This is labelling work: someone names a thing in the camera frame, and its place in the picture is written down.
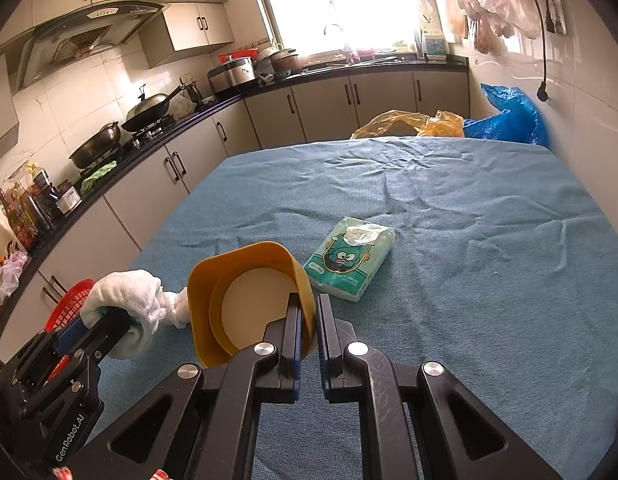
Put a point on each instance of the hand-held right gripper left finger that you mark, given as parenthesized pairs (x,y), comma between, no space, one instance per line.
(289,355)

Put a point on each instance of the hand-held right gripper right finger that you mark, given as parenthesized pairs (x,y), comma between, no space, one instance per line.
(325,360)

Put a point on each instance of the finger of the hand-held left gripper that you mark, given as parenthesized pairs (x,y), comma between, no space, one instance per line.
(69,340)
(109,327)

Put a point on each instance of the red plastic basket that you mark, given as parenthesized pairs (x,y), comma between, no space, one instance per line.
(69,300)

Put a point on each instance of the white cloth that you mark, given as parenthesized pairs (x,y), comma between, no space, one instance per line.
(124,290)

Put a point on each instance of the yellow plastic bowl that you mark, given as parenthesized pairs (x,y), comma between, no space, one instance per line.
(239,260)

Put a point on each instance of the white plastic bag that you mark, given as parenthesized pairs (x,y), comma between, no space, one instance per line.
(9,275)

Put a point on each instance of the green tissue packet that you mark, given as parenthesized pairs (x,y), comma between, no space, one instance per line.
(349,260)

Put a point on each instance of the small condiment jar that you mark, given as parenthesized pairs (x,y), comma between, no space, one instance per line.
(67,200)

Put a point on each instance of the white lower kitchen cabinets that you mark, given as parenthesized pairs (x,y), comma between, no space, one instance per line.
(139,195)

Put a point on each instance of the group of condiment bottles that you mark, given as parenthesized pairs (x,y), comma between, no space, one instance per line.
(29,205)

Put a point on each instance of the green dish cloth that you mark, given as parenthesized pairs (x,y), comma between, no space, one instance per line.
(96,176)

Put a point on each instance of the blue tablecloth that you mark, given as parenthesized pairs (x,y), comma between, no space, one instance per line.
(464,260)

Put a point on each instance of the black open wok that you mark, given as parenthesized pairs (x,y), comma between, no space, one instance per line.
(96,147)

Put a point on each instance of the gas stove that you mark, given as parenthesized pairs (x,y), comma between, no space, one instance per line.
(149,132)

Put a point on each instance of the wok with steel lid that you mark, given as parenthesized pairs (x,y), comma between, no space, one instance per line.
(146,110)

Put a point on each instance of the black kitchen countertop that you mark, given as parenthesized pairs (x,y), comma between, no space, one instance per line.
(209,106)

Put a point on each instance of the yellow plastic bag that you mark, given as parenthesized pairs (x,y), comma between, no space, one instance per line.
(404,122)

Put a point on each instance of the steel rice cooker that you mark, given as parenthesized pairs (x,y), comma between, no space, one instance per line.
(232,74)

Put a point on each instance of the range hood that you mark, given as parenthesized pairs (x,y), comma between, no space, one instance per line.
(89,35)

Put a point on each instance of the dark cooking pot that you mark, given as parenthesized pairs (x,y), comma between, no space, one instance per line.
(284,60)

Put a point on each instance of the red plastic tray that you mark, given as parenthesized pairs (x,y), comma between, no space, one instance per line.
(239,56)

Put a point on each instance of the blue plastic bag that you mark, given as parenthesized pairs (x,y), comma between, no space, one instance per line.
(514,120)

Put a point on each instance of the steel faucet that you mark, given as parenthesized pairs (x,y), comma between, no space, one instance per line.
(345,40)

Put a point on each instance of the green printed box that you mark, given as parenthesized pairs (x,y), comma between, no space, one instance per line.
(436,45)

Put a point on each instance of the kitchen window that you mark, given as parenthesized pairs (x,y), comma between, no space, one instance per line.
(339,0)

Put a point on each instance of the white power strip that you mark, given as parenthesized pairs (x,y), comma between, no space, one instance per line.
(557,10)

